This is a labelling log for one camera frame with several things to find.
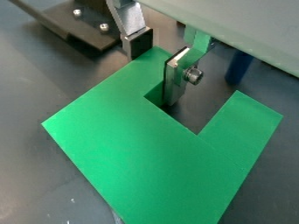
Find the green U-shaped block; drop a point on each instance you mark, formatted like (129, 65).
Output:
(161, 174)

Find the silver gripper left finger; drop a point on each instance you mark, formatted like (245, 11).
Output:
(137, 35)

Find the dark grey fixture block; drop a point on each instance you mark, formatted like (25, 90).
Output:
(81, 19)

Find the blue hexagonal peg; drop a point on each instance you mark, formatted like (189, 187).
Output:
(238, 67)

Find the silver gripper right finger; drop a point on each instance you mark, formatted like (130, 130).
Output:
(181, 68)

